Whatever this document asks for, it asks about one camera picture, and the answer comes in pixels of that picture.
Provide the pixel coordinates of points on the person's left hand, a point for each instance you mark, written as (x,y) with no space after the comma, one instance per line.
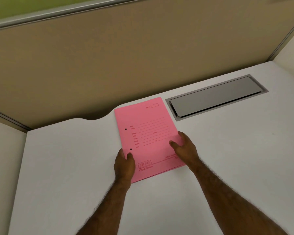
(123,168)

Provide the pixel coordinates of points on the person's right hand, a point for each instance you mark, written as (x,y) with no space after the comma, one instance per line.
(187,151)

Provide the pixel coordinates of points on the person's left thumb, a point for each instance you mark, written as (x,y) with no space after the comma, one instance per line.
(130,158)

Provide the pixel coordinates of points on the person's right thumb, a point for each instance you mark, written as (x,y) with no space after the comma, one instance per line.
(175,144)

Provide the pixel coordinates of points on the pink paper file folder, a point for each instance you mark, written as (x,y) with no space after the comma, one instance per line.
(149,134)

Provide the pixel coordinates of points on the person's right forearm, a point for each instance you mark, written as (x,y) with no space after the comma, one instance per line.
(232,203)

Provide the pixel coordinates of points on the person's left forearm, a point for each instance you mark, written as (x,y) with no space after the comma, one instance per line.
(105,208)

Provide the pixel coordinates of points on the beige fabric partition panel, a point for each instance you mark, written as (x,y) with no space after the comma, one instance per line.
(137,61)

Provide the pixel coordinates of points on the aluminium partition corner post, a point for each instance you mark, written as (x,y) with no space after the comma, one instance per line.
(7,118)
(285,39)

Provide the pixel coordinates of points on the long aluminium partition rail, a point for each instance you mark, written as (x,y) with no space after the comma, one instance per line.
(63,13)

